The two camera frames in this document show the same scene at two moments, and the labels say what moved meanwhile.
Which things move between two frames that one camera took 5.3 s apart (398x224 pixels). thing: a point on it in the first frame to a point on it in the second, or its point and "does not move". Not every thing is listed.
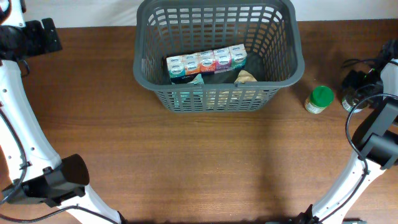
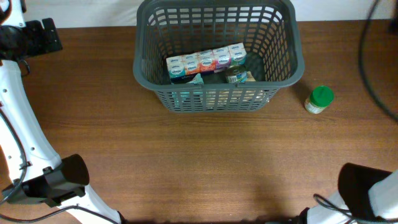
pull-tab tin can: x=354 y=101 to x=237 y=74
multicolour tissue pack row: x=188 y=67 does not move
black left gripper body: x=32 y=41 does not move
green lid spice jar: x=321 y=97 does not move
